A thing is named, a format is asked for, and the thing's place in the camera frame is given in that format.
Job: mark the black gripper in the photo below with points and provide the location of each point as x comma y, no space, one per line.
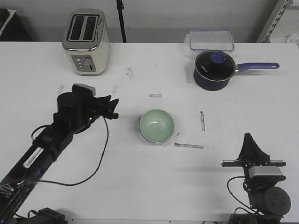
76,112
249,153

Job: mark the green bowl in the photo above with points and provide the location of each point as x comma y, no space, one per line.
156,121

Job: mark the blue bowl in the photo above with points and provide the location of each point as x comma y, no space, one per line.
157,139

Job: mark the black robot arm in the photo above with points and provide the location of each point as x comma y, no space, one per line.
16,186
267,202

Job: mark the cream two-slot toaster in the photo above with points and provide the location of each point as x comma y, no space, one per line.
86,41

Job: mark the dark blue saucepan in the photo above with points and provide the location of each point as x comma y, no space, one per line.
215,86

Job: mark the glass lid with blue knob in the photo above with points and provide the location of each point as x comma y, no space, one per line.
215,65

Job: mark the black tripod pole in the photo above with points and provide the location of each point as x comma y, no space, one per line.
120,7

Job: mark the clear plastic food container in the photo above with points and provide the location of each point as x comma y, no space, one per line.
201,40

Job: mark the white metal shelf rack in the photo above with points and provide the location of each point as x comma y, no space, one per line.
282,25

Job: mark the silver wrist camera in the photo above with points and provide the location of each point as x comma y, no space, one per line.
266,173
84,89

